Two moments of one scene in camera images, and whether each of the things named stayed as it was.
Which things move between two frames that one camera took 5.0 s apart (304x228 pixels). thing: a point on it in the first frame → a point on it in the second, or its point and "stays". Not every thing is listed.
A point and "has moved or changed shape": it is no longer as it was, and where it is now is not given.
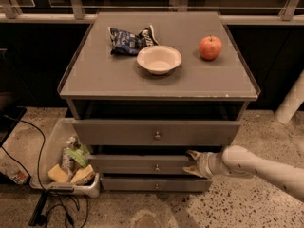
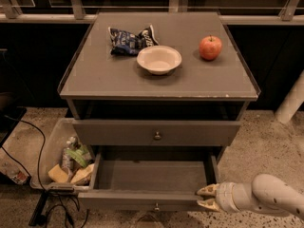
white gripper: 203,164 → 225,196
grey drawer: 139,163 has moved or changed shape
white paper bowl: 159,60 stays
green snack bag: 80,155 stays
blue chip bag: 124,43 stays
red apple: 210,47 stays
